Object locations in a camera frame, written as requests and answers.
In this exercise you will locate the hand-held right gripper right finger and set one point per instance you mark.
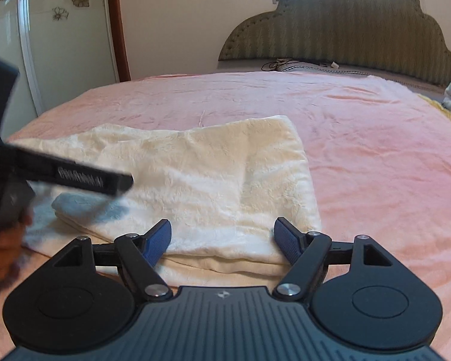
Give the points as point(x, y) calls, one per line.
point(289, 242)

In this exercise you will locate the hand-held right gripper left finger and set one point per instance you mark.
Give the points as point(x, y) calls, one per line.
point(158, 241)

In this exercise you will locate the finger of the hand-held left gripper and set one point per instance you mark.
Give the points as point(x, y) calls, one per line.
point(120, 184)

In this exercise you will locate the cream white blanket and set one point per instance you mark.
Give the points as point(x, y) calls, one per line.
point(210, 176)

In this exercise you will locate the person's left hand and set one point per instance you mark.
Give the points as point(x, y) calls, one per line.
point(0, 252)

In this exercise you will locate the white wardrobe door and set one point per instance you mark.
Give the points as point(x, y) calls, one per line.
point(60, 67)

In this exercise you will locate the pink blanket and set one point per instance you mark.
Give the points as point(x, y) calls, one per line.
point(379, 176)

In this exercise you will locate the grey pillow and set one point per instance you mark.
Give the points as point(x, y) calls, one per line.
point(379, 73)

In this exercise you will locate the yellow cloth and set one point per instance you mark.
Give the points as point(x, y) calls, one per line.
point(441, 109)

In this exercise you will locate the olive padded headboard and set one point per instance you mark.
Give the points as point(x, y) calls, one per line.
point(342, 34)

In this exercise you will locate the brown wooden door frame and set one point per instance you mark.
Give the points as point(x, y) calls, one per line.
point(118, 26)

